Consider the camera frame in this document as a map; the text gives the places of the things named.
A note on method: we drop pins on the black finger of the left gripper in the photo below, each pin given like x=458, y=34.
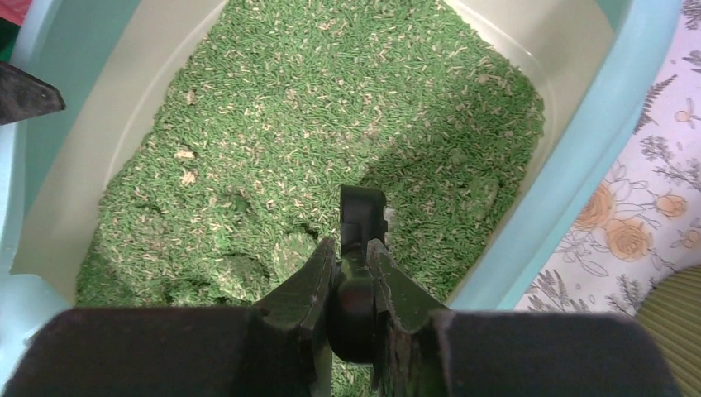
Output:
x=24, y=96

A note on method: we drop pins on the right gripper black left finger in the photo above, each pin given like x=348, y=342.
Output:
x=276, y=347

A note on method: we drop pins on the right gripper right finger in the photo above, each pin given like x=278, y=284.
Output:
x=424, y=348

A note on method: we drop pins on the black litter scoop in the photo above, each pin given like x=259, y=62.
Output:
x=350, y=309

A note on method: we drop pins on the bin with plastic liner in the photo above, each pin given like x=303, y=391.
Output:
x=671, y=314

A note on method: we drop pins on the teal litter box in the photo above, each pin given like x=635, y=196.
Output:
x=591, y=61

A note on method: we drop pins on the green cat litter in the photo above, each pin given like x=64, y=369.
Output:
x=281, y=104

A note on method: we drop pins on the green cloth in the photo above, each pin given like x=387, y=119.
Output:
x=8, y=36

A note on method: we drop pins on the pink patterned cloth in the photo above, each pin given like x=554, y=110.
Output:
x=14, y=11

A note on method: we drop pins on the floral mat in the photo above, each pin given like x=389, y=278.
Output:
x=642, y=223

